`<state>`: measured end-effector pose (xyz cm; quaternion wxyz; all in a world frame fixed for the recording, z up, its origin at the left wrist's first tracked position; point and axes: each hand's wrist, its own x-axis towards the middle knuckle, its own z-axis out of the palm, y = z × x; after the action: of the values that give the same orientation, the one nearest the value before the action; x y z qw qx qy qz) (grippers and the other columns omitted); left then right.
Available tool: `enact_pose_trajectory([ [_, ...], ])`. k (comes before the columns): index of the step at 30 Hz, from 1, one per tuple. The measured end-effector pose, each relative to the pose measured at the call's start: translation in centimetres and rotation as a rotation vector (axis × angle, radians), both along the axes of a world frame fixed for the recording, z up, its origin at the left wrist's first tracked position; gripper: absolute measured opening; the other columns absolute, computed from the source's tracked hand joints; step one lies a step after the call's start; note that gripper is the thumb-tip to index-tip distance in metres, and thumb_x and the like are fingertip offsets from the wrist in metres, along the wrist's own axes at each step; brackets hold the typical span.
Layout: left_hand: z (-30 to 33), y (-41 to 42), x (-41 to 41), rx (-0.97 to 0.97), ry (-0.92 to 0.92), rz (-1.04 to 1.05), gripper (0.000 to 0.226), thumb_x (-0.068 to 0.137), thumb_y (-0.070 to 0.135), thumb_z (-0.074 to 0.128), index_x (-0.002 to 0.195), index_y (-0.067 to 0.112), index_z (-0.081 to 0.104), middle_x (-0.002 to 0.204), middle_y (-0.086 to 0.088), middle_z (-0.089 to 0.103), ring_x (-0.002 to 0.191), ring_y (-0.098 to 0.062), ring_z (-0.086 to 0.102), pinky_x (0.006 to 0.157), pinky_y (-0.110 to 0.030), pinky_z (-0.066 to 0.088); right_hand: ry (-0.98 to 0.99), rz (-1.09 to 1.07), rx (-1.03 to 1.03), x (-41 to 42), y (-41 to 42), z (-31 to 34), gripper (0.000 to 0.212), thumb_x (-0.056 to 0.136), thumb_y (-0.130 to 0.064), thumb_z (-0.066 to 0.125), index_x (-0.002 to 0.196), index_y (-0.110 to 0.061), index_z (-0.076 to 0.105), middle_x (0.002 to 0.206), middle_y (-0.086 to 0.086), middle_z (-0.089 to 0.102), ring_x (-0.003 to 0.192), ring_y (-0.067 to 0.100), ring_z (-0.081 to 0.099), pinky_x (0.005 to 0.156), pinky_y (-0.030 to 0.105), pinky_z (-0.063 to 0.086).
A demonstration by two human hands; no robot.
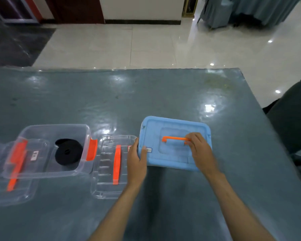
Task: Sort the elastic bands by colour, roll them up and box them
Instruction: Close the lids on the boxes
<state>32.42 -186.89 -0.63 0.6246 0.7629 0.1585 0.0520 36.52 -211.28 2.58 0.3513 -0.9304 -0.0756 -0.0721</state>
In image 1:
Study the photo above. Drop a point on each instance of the person's right hand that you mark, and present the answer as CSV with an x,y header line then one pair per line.
x,y
204,158

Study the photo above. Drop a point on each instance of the person's left hand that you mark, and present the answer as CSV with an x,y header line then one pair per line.
x,y
136,168

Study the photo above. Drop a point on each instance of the blue lid orange handle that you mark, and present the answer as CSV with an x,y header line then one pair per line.
x,y
165,153

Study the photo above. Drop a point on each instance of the clear lid orange handle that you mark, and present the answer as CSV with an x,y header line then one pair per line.
x,y
102,188
0,195

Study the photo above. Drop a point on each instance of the narrow black resistance band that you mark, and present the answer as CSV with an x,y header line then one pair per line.
x,y
69,153

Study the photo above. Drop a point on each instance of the wide black resistance band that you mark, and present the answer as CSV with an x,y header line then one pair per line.
x,y
65,141

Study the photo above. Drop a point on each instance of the person's right forearm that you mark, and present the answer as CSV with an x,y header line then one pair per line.
x,y
238,210

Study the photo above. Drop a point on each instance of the person's left forearm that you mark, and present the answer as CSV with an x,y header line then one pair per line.
x,y
115,215

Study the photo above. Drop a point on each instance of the dark grey cushioned seat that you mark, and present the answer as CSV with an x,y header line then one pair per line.
x,y
293,117

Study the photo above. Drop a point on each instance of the teal felt table cover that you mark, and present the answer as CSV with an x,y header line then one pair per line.
x,y
65,97

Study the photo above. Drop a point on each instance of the round table with teal cloth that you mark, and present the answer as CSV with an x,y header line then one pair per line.
x,y
266,10

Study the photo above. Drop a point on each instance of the dark brown wooden door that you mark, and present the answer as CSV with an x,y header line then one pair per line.
x,y
75,10

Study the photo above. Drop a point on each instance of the white framed glass door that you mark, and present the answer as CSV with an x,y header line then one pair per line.
x,y
12,10

